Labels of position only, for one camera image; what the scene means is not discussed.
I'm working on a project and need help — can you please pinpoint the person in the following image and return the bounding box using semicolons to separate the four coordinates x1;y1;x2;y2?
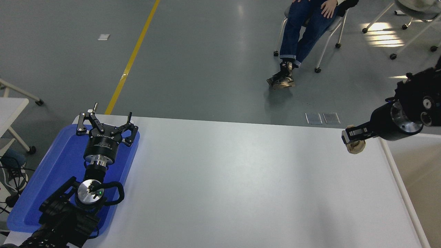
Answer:
0;148;29;193
266;0;360;91

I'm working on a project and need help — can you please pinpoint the black cable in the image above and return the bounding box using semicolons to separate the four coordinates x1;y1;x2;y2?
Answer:
0;194;20;215

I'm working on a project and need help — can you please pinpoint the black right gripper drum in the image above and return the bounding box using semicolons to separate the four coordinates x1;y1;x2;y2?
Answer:
370;102;414;142

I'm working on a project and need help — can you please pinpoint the tan paper ball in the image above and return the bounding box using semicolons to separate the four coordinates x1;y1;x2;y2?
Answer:
346;125;366;155

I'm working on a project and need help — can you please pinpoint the white side table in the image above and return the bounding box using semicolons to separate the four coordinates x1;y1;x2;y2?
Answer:
0;77;44;155

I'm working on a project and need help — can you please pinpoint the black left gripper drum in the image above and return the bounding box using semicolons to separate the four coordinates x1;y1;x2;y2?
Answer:
84;130;122;162

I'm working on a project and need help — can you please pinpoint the person's left hand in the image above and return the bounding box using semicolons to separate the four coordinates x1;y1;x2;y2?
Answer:
321;0;339;18

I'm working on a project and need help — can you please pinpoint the blue plastic tray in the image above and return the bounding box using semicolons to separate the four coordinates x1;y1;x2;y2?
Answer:
6;124;141;238

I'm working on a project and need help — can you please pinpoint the large pale bin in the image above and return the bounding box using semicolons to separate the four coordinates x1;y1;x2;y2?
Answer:
378;133;441;248

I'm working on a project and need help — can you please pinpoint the grey chair with casters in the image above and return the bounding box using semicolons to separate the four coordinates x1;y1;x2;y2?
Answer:
362;0;441;61
273;7;349;73

